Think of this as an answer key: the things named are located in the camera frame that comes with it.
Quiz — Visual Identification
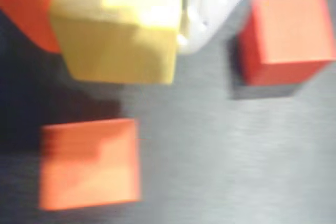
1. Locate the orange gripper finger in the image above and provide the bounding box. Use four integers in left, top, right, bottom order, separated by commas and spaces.
0, 0, 62, 54

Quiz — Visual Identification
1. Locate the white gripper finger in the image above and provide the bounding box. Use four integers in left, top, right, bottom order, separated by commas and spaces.
177, 0, 263, 55

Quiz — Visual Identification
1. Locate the yellow wooden cube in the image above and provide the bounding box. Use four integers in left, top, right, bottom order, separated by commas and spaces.
49, 0, 183, 86

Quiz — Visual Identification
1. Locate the red wooden cube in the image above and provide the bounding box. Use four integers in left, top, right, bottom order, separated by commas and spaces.
237, 0, 336, 87

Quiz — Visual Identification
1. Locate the black table mat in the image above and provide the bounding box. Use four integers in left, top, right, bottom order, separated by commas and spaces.
0, 0, 336, 224

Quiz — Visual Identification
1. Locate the orange wooden cube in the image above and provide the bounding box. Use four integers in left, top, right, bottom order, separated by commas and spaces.
38, 118, 141, 211

